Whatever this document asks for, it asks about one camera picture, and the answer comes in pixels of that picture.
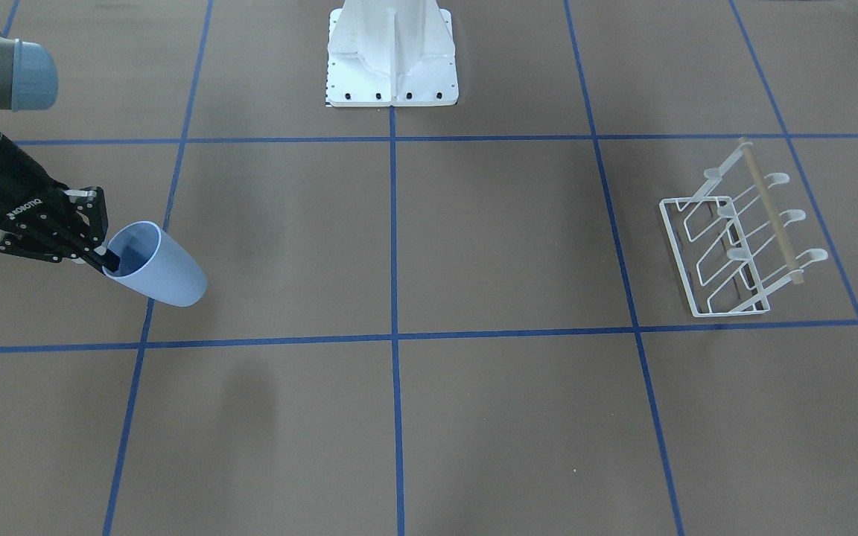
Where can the white wire cup holder rack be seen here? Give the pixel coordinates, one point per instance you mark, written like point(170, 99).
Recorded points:
point(730, 240)

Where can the light blue plastic cup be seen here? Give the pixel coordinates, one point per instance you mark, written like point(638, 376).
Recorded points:
point(153, 264)

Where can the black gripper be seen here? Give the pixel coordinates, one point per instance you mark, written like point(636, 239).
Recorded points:
point(6, 187)

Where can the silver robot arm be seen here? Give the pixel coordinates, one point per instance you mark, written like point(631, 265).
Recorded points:
point(40, 217)

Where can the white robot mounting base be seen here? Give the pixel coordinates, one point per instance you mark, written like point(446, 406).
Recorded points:
point(391, 53)

